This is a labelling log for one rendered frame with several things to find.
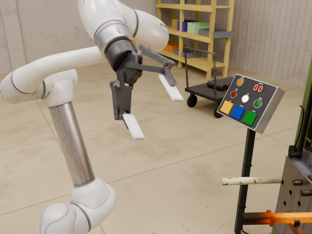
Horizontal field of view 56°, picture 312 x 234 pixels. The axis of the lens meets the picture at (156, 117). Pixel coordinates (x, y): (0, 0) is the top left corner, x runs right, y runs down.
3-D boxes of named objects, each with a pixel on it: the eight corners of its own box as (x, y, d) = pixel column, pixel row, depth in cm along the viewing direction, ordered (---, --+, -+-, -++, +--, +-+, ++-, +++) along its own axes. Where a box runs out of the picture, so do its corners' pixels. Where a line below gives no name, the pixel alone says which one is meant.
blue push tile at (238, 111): (238, 119, 179) (244, 108, 177) (230, 115, 185) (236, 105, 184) (240, 120, 179) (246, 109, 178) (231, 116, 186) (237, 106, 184)
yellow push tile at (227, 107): (227, 114, 187) (233, 103, 186) (220, 110, 193) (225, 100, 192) (229, 115, 188) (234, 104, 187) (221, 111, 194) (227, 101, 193)
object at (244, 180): (222, 187, 180) (223, 180, 177) (220, 182, 184) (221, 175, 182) (293, 185, 182) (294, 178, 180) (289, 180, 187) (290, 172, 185)
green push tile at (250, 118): (250, 125, 171) (257, 114, 169) (241, 120, 177) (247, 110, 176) (252, 126, 171) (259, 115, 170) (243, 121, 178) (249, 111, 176)
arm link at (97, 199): (71, 230, 139) (104, 205, 156) (94, 237, 129) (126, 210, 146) (16, 70, 122) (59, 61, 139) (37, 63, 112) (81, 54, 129)
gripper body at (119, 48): (140, 41, 73) (157, 68, 69) (121, 65, 77) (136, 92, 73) (117, 34, 67) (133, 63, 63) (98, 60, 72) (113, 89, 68)
